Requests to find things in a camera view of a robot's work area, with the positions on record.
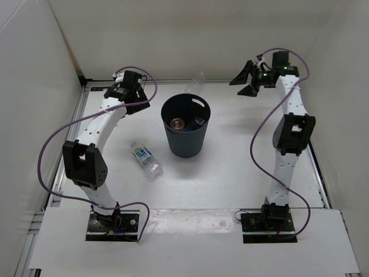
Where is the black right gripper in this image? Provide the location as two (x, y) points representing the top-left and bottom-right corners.
(228, 61), (273, 98)

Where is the orange juice plastic bottle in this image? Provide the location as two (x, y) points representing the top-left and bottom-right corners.
(170, 118), (185, 132)

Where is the clear unlabelled plastic bottle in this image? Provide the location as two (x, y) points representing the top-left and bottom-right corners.
(184, 72), (206, 95)

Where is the blue label plastic bottle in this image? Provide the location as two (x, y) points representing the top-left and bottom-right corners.
(184, 116), (206, 132)

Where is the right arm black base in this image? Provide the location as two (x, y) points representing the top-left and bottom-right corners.
(234, 204), (298, 244)

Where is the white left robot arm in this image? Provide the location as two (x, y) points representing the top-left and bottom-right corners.
(62, 70), (149, 231)

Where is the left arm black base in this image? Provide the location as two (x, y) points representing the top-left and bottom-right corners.
(85, 210), (140, 242)

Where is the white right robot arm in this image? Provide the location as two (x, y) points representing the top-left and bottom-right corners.
(230, 47), (316, 231)

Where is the dark blue plastic bin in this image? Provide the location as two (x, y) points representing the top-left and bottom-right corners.
(161, 93), (211, 158)

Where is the green label clear bottle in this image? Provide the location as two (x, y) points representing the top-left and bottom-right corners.
(130, 141), (164, 180)

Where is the white front cover board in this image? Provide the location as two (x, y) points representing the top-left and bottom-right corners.
(29, 208), (360, 276)

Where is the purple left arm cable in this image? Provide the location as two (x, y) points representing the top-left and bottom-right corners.
(37, 65), (159, 242)

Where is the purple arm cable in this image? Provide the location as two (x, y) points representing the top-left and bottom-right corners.
(37, 65), (159, 242)
(250, 47), (312, 238)

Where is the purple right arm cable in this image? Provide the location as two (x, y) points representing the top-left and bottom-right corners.
(250, 47), (312, 238)

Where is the aluminium table frame rail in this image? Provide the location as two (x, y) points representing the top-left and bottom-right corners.
(16, 80), (89, 277)

